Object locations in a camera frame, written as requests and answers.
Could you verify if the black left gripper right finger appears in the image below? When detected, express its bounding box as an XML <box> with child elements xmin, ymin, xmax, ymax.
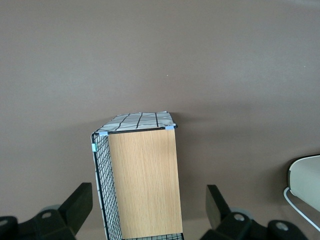
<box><xmin>199</xmin><ymin>184</ymin><xmax>309</xmax><ymax>240</ymax></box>

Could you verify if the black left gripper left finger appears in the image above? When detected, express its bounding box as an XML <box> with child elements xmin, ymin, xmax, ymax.
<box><xmin>0</xmin><ymin>182</ymin><xmax>94</xmax><ymax>240</ymax></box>

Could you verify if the cream white toaster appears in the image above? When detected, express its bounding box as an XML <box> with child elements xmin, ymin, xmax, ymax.
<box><xmin>286</xmin><ymin>154</ymin><xmax>320</xmax><ymax>213</ymax></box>

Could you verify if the black wire mesh basket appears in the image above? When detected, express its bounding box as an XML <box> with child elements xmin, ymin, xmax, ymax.
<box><xmin>90</xmin><ymin>126</ymin><xmax>185</xmax><ymax>240</ymax></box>

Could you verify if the white power cable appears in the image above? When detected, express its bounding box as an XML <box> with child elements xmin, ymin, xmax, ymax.
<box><xmin>283</xmin><ymin>187</ymin><xmax>320</xmax><ymax>232</ymax></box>

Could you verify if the wire basket with wooden panel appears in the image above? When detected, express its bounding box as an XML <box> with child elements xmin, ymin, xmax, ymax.
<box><xmin>89</xmin><ymin>110</ymin><xmax>179</xmax><ymax>240</ymax></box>

